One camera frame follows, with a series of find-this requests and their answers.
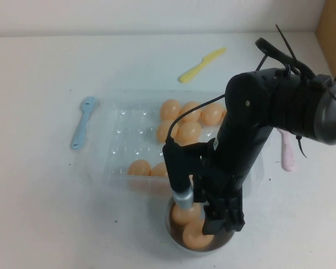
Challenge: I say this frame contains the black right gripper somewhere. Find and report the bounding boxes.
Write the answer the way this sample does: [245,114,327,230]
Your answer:
[193,164,246,236]

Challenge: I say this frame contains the clear plastic egg box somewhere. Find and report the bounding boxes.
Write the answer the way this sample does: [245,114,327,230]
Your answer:
[86,89,266,197]

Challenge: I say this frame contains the grey-blue round bowl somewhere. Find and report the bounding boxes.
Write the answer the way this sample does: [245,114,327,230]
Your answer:
[164,195,237,253]

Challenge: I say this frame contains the pink plastic knife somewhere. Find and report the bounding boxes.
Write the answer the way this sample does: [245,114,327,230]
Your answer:
[279,129,298,173]

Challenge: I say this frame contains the yellow plastic knife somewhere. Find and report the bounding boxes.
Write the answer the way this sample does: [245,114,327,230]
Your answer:
[178,47,228,84]

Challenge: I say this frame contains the light blue plastic fork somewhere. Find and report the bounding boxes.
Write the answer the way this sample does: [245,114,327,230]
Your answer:
[70,96,101,151]

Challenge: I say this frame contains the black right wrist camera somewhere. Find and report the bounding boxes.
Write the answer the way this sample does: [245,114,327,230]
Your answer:
[162,142,212,210]

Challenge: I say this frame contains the thin black camera cable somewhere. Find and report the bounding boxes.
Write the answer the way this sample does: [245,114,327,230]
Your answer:
[165,94,226,142]

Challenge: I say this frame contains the black looped cable bundle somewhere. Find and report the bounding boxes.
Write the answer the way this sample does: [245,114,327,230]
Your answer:
[254,24,318,82]

